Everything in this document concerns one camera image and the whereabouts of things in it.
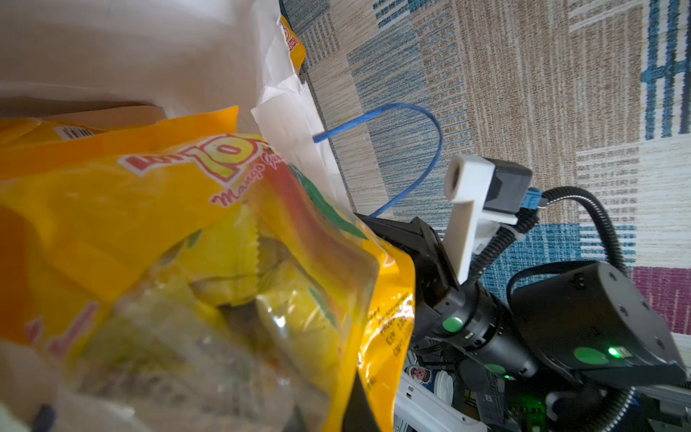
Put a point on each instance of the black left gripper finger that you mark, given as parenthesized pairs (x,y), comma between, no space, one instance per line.
(358,416)

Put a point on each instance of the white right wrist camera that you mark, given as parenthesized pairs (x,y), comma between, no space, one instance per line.
(488,197)

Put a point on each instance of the yellow mango candy bag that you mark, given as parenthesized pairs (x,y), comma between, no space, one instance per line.
(297,50)
(183,276)
(28,144)

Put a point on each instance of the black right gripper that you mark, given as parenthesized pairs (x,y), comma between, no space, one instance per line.
(445,308)

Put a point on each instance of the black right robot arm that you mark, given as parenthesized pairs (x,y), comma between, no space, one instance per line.
(577,332)

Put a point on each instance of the blue checkered paper bag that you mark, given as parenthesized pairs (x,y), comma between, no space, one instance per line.
(183,57)

